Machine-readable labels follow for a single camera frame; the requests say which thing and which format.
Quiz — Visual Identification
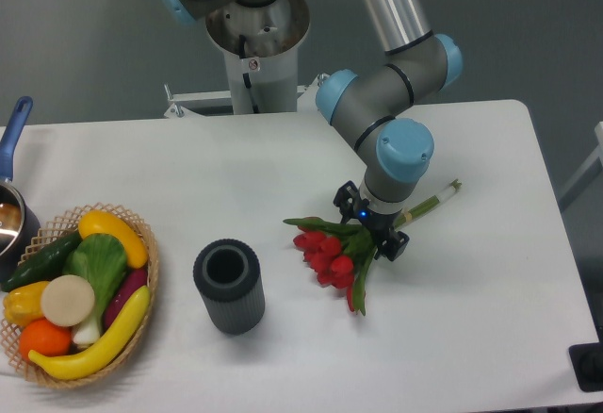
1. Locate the yellow banana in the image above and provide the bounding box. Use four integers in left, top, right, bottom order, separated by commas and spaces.
29, 286, 151, 381

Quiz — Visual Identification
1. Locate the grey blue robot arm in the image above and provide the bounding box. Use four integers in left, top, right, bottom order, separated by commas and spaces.
162, 0, 463, 259

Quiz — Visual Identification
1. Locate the dark grey ribbed vase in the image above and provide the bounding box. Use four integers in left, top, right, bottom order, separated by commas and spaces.
193, 239, 266, 336

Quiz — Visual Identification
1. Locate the woven wicker basket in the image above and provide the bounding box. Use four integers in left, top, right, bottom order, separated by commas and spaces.
1, 203, 159, 389

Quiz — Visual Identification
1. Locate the yellow squash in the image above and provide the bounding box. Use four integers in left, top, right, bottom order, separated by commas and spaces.
78, 210, 148, 269

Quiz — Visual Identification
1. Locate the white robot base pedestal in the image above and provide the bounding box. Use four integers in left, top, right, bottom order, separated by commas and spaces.
162, 0, 340, 120

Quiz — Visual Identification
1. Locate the red tulip bouquet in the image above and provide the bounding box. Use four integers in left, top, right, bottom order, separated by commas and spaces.
284, 179, 462, 314

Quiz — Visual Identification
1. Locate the black device at table edge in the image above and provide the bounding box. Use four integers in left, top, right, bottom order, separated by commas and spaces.
568, 342, 602, 392

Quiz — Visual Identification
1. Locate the green bok choy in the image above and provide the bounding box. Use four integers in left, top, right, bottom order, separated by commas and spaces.
62, 234, 127, 349

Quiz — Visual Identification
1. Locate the green cucumber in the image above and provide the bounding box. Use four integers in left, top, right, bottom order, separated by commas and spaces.
1, 232, 82, 292

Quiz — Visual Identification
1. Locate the blue handled saucepan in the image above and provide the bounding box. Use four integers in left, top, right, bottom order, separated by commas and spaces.
1, 96, 40, 282

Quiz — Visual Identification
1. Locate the orange fruit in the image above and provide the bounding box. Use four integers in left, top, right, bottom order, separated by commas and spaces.
19, 319, 72, 361

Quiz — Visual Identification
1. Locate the white frame at right edge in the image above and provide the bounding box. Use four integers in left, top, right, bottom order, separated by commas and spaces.
558, 122, 602, 213

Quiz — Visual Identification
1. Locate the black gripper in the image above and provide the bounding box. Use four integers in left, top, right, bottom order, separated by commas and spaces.
333, 181, 410, 261

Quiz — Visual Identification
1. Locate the yellow bell pepper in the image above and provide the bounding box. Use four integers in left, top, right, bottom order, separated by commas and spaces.
3, 281, 50, 327

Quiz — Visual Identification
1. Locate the beige round disc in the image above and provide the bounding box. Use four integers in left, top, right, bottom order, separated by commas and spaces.
41, 274, 95, 327

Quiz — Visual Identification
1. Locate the purple sweet potato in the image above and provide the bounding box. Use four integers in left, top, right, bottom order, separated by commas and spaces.
103, 268, 147, 330

